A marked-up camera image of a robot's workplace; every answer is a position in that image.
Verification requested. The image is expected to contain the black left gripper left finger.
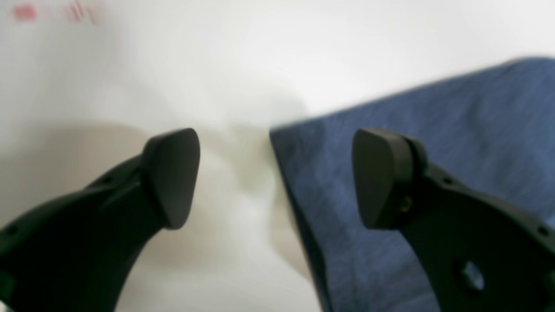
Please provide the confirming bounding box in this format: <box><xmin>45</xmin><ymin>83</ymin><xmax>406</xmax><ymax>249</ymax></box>
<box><xmin>0</xmin><ymin>128</ymin><xmax>200</xmax><ymax>312</ymax></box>

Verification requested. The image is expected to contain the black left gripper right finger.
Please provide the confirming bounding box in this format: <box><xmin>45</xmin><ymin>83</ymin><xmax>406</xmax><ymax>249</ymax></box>
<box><xmin>352</xmin><ymin>128</ymin><xmax>555</xmax><ymax>312</ymax></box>

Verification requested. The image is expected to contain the dark blue t-shirt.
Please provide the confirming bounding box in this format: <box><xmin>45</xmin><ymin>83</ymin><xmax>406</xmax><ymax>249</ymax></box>
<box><xmin>270</xmin><ymin>58</ymin><xmax>555</xmax><ymax>312</ymax></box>

